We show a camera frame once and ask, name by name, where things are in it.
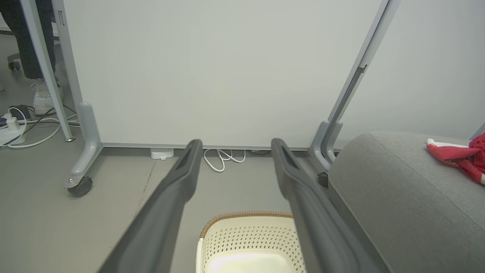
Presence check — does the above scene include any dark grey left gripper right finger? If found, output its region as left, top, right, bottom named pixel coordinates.
left=271, top=138, right=383, bottom=273

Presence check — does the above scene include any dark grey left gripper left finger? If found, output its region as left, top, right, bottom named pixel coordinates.
left=98, top=139, right=203, bottom=273

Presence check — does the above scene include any red garment with white stripes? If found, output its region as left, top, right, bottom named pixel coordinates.
left=427, top=131, right=485, bottom=186

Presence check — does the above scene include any cream perforated laundry basket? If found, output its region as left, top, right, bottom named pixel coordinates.
left=196, top=211, right=307, bottom=273

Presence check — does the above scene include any grey curved partition leg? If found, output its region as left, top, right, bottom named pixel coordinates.
left=325, top=121, right=344, bottom=164
left=308, top=120, right=331, bottom=172

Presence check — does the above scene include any grey fabric sofa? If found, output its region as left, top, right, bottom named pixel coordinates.
left=327, top=131, right=485, bottom=273

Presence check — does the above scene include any grey partition leg with caster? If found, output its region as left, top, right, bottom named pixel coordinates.
left=63, top=101, right=103, bottom=190

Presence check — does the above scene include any wide white partition panel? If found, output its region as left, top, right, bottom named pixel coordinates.
left=51, top=0, right=391, bottom=151

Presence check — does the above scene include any white sneaker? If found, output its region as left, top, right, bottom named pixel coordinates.
left=30, top=78, right=64, bottom=116

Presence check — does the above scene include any white plug charger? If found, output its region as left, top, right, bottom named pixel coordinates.
left=5, top=113, right=20, bottom=133

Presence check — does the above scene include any black power brick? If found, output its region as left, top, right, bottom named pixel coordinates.
left=9, top=105, right=31, bottom=121

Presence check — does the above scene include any narrow white partition panel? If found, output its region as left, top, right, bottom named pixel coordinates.
left=333, top=0, right=485, bottom=141

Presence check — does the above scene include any grey chair base caster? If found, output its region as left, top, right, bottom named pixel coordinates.
left=7, top=52, right=22, bottom=72

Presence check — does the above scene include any dark trouser leg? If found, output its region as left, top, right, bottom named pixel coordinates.
left=0, top=0, right=58, bottom=80

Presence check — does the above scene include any coiled white floor cable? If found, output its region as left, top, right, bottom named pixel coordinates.
left=203, top=149, right=247, bottom=173

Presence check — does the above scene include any white power strip with cables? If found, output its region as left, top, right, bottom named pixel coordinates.
left=0, top=106, right=81, bottom=149

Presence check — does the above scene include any grey partition edge post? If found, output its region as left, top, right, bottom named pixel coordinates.
left=327, top=0, right=401, bottom=152

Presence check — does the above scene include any grey slanted frame post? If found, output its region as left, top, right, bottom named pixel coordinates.
left=19, top=0, right=75, bottom=143

